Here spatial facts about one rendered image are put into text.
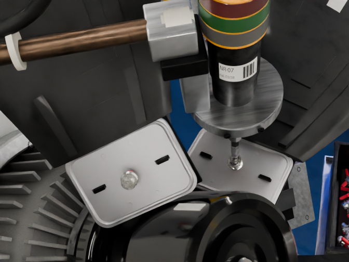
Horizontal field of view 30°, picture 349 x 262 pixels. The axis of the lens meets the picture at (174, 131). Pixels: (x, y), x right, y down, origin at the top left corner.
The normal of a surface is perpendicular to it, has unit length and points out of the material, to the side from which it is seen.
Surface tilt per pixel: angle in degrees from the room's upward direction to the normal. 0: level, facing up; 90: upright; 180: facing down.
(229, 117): 0
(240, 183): 7
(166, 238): 41
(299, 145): 12
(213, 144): 7
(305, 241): 90
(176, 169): 48
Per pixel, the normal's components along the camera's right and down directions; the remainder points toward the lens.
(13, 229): -0.69, -0.36
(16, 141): 0.63, -0.07
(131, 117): -0.07, 0.22
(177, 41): 0.15, 0.83
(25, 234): -0.49, -0.28
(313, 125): 0.14, -0.58
